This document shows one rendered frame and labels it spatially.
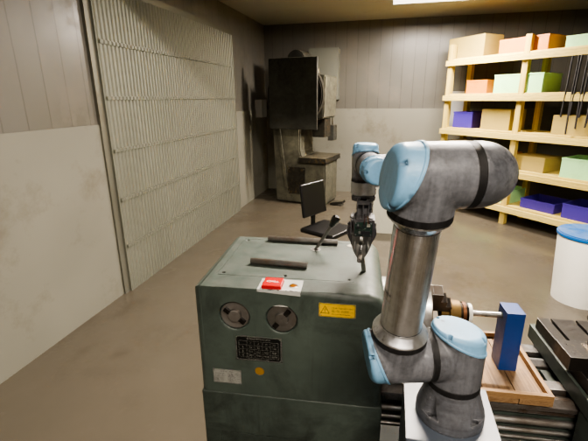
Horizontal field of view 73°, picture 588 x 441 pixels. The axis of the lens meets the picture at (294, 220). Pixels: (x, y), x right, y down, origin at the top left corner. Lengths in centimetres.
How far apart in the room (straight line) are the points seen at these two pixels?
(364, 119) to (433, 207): 717
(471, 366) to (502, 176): 43
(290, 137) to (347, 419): 589
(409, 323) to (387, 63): 717
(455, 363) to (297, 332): 52
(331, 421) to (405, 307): 74
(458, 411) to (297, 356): 52
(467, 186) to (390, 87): 716
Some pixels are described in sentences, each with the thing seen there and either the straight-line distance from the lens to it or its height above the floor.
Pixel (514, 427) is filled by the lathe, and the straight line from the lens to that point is 167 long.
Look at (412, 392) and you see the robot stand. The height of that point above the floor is 110.
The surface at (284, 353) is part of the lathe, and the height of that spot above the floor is 103.
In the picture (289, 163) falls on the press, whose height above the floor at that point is 71.
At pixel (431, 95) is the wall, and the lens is 784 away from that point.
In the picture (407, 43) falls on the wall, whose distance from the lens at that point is 786.
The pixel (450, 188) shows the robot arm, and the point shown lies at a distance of 68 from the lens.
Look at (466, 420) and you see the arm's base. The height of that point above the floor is 114.
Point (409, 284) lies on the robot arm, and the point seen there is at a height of 148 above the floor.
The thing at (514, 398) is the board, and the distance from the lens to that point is 156.
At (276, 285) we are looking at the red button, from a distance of 122.
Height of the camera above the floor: 181
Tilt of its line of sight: 17 degrees down
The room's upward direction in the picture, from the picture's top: straight up
